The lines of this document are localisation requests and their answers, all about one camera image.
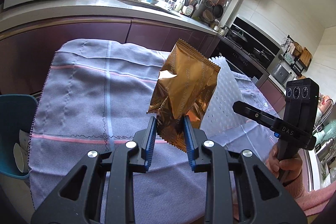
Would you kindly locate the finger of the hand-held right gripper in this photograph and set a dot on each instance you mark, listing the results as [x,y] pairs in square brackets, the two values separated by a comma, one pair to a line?
[254,115]

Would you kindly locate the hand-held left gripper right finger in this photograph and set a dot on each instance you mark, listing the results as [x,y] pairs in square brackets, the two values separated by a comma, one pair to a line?
[189,145]

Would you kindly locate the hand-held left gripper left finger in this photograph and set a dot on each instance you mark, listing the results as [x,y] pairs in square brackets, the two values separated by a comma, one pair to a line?
[151,142]

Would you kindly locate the white foam fruit net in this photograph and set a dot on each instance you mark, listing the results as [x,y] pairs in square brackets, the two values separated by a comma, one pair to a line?
[223,103]

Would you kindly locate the golden foil snack wrapper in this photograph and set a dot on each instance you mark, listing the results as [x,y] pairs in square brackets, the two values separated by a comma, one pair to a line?
[183,77]

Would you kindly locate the white paper cup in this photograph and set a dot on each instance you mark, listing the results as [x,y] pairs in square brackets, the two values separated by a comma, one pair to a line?
[19,158]

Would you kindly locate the teal plastic bin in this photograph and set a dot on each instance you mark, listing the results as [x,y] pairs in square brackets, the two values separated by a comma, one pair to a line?
[15,111]

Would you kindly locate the person's right forearm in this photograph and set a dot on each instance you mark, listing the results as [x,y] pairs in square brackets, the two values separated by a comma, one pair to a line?
[309,203]

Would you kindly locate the person's right hand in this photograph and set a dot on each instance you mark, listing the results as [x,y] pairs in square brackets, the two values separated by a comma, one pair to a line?
[273,163]

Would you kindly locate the black metal storage rack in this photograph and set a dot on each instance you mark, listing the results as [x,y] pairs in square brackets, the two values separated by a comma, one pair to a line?
[298,64]

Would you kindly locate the wooden cutting board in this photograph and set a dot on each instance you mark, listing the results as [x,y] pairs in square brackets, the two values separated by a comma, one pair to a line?
[305,55]

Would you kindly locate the black cooker with oven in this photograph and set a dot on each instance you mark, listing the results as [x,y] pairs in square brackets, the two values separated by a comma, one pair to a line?
[236,61]

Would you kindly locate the black cooking pot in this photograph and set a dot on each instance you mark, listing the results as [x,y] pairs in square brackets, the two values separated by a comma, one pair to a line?
[261,54]

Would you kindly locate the black pot with glass lid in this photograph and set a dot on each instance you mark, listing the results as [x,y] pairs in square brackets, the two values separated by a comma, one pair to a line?
[237,36]

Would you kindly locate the grey checked tablecloth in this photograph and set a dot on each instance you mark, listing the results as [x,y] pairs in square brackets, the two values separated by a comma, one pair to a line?
[78,98]

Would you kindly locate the small steel kettle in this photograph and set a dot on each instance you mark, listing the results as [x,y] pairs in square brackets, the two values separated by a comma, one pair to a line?
[222,30]

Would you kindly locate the white exhaust pipe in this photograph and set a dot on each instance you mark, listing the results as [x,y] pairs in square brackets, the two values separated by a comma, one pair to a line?
[235,7]

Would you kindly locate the stack of bowls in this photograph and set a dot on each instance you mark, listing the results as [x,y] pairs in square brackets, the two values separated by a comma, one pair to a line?
[208,16]

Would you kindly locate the black frying pan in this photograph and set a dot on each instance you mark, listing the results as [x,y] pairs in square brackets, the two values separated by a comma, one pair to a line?
[218,11]

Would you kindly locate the metal sieve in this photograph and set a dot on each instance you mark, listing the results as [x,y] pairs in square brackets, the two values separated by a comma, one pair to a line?
[209,3]

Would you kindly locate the white dotted utensil holder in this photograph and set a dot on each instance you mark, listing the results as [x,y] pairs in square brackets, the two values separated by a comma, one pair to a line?
[189,10]

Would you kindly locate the purple base cabinets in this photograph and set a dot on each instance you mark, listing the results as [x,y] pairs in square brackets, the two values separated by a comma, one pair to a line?
[78,35]

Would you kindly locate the steel sink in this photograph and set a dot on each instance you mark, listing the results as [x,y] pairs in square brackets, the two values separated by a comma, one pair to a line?
[157,5]

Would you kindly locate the light stone kitchen counter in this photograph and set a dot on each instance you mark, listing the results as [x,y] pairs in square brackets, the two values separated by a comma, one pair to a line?
[78,7]

